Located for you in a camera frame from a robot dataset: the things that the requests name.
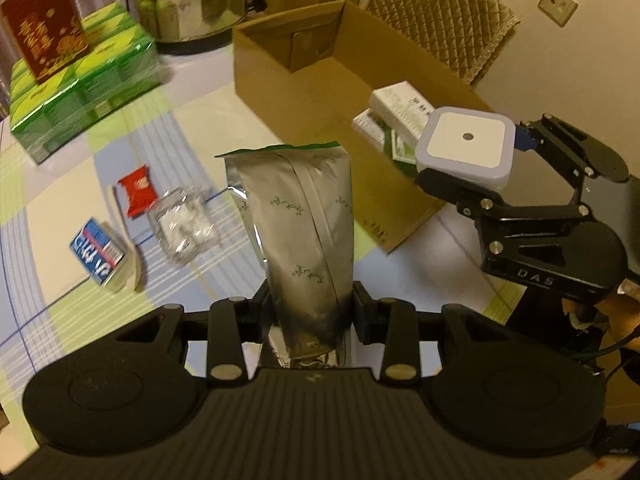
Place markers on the clear plastic wrapper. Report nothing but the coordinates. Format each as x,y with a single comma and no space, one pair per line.
182,227

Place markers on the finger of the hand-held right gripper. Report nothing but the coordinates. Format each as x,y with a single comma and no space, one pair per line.
555,140
480,202

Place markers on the small blue and white box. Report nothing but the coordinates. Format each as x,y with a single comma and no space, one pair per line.
97,252

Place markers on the brown cardboard box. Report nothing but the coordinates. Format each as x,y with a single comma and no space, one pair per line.
300,90

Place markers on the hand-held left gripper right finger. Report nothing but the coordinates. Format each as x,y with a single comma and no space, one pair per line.
361,317

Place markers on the red patterned box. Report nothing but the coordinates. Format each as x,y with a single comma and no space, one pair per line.
45,25

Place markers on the red sachet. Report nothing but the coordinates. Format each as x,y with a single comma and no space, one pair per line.
137,190

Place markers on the silver foil pouch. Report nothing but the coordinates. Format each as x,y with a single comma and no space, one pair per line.
300,220

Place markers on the green tissue pack bundle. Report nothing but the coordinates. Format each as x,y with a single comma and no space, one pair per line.
100,90

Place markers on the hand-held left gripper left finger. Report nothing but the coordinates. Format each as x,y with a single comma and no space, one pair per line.
256,310

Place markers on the wall socket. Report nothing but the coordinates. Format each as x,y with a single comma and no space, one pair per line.
557,4

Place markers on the quilted chair cover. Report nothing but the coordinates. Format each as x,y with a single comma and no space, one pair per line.
440,10

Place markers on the person's right hand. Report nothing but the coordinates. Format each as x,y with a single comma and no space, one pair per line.
617,310

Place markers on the white square night light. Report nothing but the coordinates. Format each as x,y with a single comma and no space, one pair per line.
467,145

